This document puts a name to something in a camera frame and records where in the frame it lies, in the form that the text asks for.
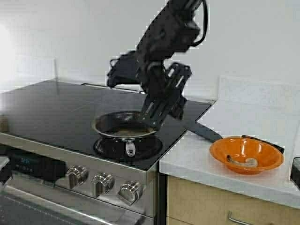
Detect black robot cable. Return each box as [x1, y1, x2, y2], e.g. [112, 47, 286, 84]
[191, 0, 209, 47]

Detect black left gripper at edge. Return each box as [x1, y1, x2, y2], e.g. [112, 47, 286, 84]
[0, 156, 12, 187]

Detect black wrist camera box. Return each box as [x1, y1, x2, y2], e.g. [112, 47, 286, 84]
[106, 50, 140, 88]

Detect black object at right edge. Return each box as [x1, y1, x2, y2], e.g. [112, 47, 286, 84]
[290, 157, 300, 189]

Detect right steel stove knob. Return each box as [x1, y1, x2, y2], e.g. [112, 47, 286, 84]
[117, 181, 143, 206]

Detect stainless steel frying pan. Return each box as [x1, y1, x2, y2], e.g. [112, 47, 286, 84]
[91, 111, 163, 161]

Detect wooden cabinet drawer front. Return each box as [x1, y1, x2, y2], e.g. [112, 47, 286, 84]
[167, 176, 300, 225]

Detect left steel stove knob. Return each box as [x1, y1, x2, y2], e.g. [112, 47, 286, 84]
[66, 165, 89, 189]

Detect orange plastic bowl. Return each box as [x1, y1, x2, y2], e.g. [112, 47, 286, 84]
[210, 136, 285, 175]

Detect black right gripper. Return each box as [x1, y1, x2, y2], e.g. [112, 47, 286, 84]
[135, 42, 193, 132]

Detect raw grey shrimp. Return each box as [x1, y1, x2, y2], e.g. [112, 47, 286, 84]
[226, 155, 258, 168]

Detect black glass cooktop stove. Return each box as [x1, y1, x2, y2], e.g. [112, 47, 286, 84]
[0, 79, 218, 225]

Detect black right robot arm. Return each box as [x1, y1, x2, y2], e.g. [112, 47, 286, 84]
[135, 0, 209, 131]

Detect middle steel stove knob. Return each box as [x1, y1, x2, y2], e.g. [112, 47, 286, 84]
[91, 172, 115, 198]

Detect black spatula orange handle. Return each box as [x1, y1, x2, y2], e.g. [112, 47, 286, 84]
[183, 120, 285, 154]

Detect steel drawer handle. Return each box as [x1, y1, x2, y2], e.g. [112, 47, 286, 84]
[227, 210, 259, 225]

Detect steel stove knob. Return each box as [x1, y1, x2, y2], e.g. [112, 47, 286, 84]
[66, 165, 89, 189]
[117, 181, 143, 206]
[91, 172, 115, 198]

